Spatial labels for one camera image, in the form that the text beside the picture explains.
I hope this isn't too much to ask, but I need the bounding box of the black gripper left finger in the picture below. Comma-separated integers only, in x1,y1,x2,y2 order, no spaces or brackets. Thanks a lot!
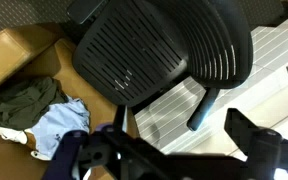
42,104,198,180

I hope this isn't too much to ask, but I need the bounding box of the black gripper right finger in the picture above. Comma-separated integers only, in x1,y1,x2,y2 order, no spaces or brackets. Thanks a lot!
223,108,288,180

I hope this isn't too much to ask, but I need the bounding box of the light blue cloth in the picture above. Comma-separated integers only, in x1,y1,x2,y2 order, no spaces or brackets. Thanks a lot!
25,96,92,160

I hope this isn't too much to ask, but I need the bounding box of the small white cloth scrap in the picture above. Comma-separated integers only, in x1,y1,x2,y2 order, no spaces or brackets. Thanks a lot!
30,149,52,162

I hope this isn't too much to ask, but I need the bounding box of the white cloth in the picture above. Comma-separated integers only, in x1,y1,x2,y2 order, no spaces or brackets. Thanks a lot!
0,123,29,145

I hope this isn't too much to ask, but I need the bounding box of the dark green cloth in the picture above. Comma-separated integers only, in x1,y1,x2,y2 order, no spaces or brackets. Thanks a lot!
0,76,70,132

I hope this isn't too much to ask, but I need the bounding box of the black slatted office chair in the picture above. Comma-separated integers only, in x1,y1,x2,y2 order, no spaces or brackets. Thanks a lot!
66,0,254,133

